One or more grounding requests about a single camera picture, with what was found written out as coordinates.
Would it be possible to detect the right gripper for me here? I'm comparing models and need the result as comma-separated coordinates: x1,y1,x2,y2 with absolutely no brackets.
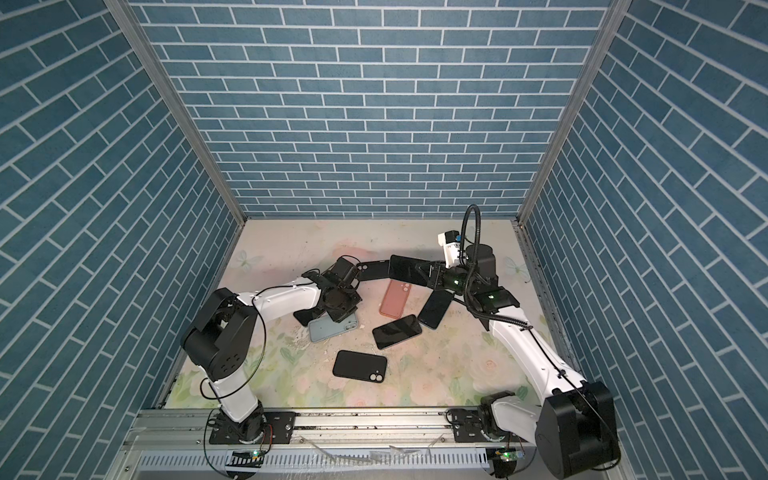
417,260,478,298

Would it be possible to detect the light blue phone case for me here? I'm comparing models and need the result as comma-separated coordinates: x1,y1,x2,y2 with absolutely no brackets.
308,314,359,343

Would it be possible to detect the black phone case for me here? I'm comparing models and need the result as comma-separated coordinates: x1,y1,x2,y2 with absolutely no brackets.
357,255,435,287
332,350,388,383

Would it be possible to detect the purple-edged black phone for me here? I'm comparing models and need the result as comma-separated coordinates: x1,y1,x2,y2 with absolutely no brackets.
293,307,325,327

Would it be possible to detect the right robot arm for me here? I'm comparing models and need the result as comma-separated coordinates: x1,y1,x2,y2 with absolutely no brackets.
428,240,622,479

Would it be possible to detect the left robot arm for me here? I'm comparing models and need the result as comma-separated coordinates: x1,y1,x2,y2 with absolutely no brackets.
180,257,362,441

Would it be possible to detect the pink phone case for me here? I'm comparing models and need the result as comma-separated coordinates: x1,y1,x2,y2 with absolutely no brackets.
379,280,412,319

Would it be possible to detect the black phone lower centre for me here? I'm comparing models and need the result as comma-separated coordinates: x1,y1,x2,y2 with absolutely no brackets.
372,315,422,350

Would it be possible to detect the blue-edged black phone right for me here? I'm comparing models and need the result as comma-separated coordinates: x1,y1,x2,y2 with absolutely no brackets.
417,290,454,330

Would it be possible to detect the right camera black cable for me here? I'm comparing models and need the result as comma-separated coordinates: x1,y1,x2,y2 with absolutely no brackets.
458,203,532,331

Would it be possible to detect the camera black cable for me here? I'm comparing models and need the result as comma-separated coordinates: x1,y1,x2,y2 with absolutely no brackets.
199,281,319,402
458,203,532,331

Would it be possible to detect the left camera black cable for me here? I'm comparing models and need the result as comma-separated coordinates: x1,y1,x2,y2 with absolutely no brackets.
199,281,319,402

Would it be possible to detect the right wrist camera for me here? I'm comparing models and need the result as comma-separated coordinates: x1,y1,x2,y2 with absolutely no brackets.
437,230,462,268

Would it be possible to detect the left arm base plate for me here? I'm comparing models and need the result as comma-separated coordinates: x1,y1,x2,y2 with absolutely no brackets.
206,409,297,445

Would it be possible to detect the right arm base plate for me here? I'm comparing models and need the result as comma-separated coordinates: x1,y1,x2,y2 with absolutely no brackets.
444,407,522,443

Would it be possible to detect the aluminium front rail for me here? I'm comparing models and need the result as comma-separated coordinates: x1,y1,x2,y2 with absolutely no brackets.
126,407,532,450

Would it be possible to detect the white slotted cable duct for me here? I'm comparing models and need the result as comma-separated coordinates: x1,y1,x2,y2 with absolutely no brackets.
137,448,490,473

